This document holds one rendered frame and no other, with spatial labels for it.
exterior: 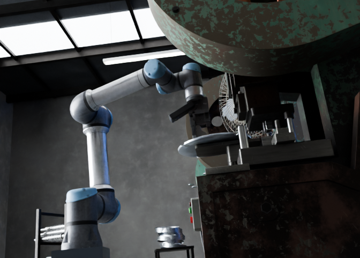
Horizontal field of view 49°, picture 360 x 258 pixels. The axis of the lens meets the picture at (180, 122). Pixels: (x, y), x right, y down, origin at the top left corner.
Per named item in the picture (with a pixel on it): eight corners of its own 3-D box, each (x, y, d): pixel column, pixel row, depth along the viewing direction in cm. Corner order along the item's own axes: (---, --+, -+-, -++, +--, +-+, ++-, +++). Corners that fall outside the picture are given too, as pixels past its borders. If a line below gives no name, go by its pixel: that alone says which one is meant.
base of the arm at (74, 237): (56, 250, 140) (56, 222, 143) (66, 252, 154) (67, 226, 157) (98, 246, 141) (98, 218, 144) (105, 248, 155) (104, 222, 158)
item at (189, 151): (224, 157, 173) (224, 156, 173) (267, 135, 150) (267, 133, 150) (165, 156, 159) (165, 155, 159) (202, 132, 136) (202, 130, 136)
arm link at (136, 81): (56, 95, 168) (157, 50, 154) (72, 103, 177) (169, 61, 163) (59, 119, 163) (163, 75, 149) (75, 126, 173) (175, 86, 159)
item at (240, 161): (241, 166, 128) (239, 148, 130) (236, 189, 170) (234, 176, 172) (335, 155, 126) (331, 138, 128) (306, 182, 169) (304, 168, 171)
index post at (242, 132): (241, 150, 133) (237, 124, 137) (240, 153, 136) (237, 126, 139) (249, 149, 133) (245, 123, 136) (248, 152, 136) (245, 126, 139)
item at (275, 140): (276, 141, 127) (271, 112, 130) (270, 155, 143) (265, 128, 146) (295, 139, 126) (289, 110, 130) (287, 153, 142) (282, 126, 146)
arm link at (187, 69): (185, 72, 172) (203, 67, 169) (187, 95, 168) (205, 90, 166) (177, 65, 165) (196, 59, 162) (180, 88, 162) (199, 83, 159)
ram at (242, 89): (236, 111, 150) (226, 44, 160) (234, 124, 164) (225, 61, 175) (282, 106, 149) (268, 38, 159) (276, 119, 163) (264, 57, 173)
